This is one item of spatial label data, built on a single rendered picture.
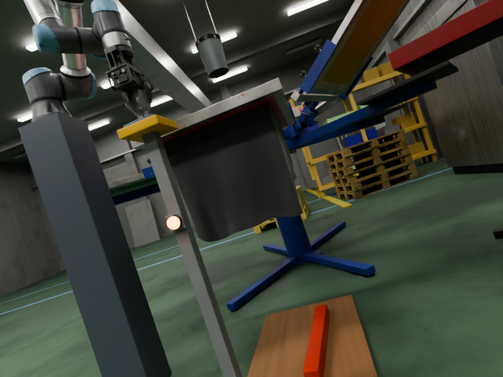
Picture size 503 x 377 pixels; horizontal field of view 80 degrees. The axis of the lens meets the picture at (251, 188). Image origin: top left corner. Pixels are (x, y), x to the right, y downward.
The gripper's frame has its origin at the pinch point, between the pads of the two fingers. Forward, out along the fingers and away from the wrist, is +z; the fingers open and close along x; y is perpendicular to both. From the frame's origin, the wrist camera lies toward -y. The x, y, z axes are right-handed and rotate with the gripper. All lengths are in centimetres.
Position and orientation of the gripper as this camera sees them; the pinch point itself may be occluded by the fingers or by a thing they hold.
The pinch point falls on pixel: (145, 118)
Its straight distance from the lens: 98.8
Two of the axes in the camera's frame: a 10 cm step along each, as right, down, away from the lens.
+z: 3.2, 9.5, 0.0
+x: 9.3, -3.2, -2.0
